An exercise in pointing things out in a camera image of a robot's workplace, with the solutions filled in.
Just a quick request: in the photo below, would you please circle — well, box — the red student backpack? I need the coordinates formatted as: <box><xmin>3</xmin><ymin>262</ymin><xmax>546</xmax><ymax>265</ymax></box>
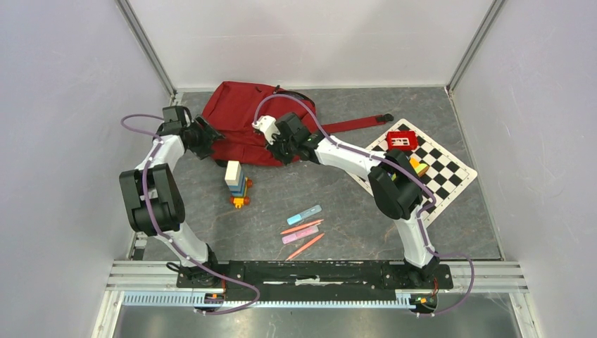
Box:
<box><xmin>202</xmin><ymin>81</ymin><xmax>394</xmax><ymax>167</ymax></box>

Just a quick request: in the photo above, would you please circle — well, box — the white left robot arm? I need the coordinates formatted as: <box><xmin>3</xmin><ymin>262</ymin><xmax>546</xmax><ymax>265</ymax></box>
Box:
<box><xmin>119</xmin><ymin>106</ymin><xmax>223</xmax><ymax>287</ymax></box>

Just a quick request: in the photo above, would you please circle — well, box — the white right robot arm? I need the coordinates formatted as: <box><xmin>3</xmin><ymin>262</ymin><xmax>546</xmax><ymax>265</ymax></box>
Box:
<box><xmin>252</xmin><ymin>113</ymin><xmax>440</xmax><ymax>287</ymax></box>

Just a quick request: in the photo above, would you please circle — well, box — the colourful block tower toy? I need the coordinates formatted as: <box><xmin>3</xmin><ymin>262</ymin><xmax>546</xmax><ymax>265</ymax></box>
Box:
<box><xmin>225</xmin><ymin>161</ymin><xmax>253</xmax><ymax>208</ymax></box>

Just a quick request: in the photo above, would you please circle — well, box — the blue highlighter pen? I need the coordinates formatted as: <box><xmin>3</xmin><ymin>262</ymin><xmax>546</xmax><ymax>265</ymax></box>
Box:
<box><xmin>287</xmin><ymin>205</ymin><xmax>322</xmax><ymax>225</ymax></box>

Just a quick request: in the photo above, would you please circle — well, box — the orange pen upper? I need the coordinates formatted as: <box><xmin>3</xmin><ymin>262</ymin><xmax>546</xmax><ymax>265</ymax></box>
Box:
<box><xmin>280</xmin><ymin>219</ymin><xmax>324</xmax><ymax>235</ymax></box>

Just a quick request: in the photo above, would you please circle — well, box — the orange pen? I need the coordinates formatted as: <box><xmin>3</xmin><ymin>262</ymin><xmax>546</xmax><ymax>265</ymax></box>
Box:
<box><xmin>280</xmin><ymin>219</ymin><xmax>324</xmax><ymax>235</ymax></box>
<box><xmin>286</xmin><ymin>233</ymin><xmax>325</xmax><ymax>261</ymax></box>

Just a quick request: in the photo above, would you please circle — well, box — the pink highlighter pen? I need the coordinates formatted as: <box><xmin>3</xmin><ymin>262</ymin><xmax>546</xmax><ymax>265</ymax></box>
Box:
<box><xmin>282</xmin><ymin>225</ymin><xmax>319</xmax><ymax>244</ymax></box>

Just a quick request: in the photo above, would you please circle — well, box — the red toy brick house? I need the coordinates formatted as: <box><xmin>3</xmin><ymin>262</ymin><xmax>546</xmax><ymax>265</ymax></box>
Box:
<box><xmin>386</xmin><ymin>130</ymin><xmax>419</xmax><ymax>151</ymax></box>

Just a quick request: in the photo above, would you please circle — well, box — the orange pen lower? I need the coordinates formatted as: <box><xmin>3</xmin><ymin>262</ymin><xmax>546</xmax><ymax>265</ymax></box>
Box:
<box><xmin>286</xmin><ymin>233</ymin><xmax>325</xmax><ymax>261</ymax></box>

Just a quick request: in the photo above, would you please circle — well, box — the colourful block pile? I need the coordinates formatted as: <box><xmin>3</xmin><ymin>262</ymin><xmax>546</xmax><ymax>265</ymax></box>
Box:
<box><xmin>389</xmin><ymin>156</ymin><xmax>429</xmax><ymax>182</ymax></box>

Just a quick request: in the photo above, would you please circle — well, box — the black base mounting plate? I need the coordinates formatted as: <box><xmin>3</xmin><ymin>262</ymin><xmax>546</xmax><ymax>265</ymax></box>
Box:
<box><xmin>177</xmin><ymin>261</ymin><xmax>454</xmax><ymax>302</ymax></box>

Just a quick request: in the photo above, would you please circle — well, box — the black white chessboard mat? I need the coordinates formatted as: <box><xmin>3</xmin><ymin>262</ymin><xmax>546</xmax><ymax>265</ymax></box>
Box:
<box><xmin>347</xmin><ymin>118</ymin><xmax>479</xmax><ymax>230</ymax></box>

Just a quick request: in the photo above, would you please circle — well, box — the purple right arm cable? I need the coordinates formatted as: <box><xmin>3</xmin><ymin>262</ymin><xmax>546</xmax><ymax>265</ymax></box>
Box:
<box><xmin>253</xmin><ymin>94</ymin><xmax>476</xmax><ymax>317</ymax></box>

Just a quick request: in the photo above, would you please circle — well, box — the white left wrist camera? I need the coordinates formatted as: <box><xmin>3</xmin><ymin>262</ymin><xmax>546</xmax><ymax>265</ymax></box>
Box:
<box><xmin>252</xmin><ymin>115</ymin><xmax>280</xmax><ymax>145</ymax></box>

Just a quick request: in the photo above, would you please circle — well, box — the aluminium frame rail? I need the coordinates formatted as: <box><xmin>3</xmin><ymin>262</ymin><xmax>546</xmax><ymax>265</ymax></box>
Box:
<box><xmin>92</xmin><ymin>261</ymin><xmax>540</xmax><ymax>337</ymax></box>

